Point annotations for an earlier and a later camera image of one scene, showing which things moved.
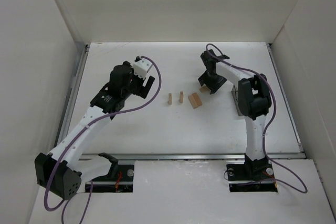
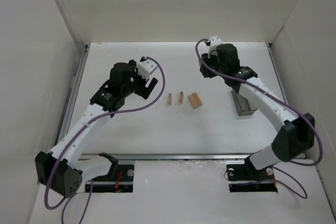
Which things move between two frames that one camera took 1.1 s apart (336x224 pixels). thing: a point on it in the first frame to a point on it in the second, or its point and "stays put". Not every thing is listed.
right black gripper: (211, 82) to (205, 67)
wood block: (181, 99) stays put
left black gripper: (143, 87) stays put
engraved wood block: (195, 100) stays put
